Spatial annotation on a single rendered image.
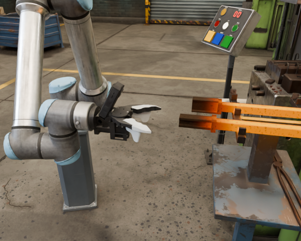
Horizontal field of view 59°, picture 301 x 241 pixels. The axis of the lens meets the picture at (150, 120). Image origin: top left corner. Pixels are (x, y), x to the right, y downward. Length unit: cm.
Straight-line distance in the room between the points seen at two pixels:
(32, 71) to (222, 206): 77
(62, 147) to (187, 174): 142
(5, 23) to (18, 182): 457
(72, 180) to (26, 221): 41
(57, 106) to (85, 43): 44
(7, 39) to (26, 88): 554
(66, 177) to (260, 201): 119
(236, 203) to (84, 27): 87
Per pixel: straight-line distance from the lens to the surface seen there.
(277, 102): 131
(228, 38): 185
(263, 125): 78
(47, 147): 92
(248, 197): 95
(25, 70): 101
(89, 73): 135
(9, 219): 204
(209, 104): 87
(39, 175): 232
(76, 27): 117
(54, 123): 86
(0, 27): 658
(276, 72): 146
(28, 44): 105
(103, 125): 83
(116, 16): 998
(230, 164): 107
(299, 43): 171
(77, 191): 184
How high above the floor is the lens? 137
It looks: 28 degrees down
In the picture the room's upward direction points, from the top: straight up
